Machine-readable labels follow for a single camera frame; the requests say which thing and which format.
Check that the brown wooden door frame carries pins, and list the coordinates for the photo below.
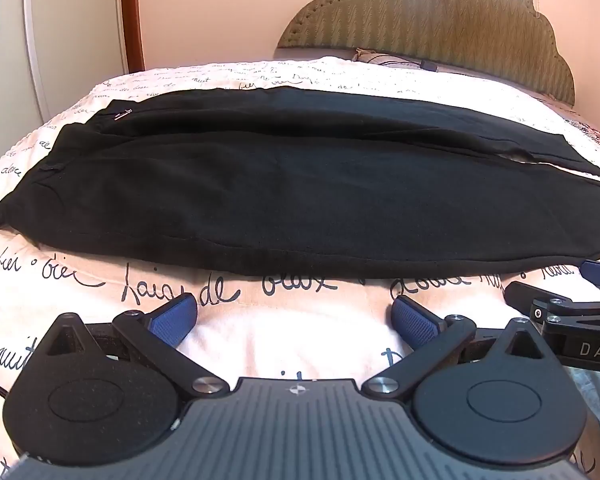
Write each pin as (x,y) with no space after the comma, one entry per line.
(130,12)

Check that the white wardrobe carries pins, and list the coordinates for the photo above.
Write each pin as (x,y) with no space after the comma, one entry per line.
(52,52)

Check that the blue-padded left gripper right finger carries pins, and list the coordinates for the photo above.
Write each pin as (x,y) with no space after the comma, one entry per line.
(436,343)

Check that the black pants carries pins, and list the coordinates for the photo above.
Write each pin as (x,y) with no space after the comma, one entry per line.
(311,182)

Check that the patterned pillow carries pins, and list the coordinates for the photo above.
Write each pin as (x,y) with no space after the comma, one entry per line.
(391,60)

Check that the black charger on bed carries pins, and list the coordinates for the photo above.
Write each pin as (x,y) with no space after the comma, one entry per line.
(427,65)

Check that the olive upholstered headboard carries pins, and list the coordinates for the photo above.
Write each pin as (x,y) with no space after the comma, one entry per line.
(507,39)

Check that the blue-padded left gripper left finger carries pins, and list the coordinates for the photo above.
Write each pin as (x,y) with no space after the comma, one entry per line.
(153,339)

